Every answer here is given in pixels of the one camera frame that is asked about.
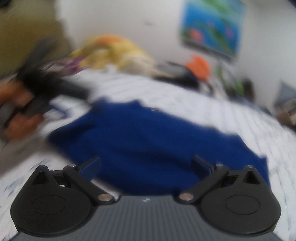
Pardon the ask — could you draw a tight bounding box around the blue sweater with rhinestones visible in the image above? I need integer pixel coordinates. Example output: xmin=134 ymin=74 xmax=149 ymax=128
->
xmin=48 ymin=99 xmax=269 ymax=195

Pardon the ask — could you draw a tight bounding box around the person's left hand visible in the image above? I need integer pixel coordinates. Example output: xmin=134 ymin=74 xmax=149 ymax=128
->
xmin=0 ymin=81 xmax=46 ymax=142

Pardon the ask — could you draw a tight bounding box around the purple patterned cloth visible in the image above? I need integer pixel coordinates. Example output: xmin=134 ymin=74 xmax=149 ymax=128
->
xmin=43 ymin=57 xmax=85 ymax=76

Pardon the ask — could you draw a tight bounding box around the olive striped headboard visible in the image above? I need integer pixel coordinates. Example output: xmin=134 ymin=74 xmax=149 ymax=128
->
xmin=1 ymin=1 xmax=72 ymax=77

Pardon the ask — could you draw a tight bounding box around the white quilt with script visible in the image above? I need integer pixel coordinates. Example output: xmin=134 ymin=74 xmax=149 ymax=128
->
xmin=1 ymin=70 xmax=295 ymax=240

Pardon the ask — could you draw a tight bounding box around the yellow crumpled duvet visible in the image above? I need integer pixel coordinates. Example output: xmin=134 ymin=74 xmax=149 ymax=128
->
xmin=69 ymin=34 xmax=158 ymax=77

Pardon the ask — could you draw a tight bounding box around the orange cloth item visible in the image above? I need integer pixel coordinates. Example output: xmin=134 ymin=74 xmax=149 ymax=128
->
xmin=185 ymin=55 xmax=211 ymax=82

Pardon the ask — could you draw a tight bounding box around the dark bag on floor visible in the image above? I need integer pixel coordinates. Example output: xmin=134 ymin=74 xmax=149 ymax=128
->
xmin=154 ymin=61 xmax=200 ymax=90

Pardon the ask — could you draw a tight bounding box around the colourful floral wall painting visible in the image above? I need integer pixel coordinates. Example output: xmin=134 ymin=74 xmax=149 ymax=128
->
xmin=180 ymin=0 xmax=245 ymax=59

